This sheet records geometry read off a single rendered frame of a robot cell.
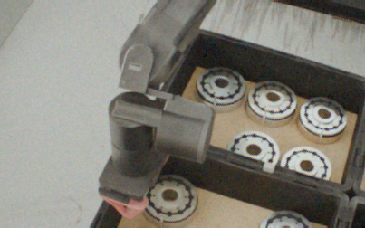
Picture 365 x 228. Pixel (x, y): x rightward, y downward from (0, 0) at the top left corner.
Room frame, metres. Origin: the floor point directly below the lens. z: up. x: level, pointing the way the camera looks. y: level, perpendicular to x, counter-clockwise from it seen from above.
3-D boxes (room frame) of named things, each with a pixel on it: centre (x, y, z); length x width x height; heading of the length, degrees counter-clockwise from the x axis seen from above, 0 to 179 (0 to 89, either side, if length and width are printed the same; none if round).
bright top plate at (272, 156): (0.76, -0.04, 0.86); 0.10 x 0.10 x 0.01
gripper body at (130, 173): (0.49, 0.12, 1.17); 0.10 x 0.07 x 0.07; 169
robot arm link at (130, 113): (0.49, 0.12, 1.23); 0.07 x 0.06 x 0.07; 83
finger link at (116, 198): (0.47, 0.13, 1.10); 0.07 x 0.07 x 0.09; 79
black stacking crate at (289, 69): (0.83, -0.06, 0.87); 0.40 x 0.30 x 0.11; 79
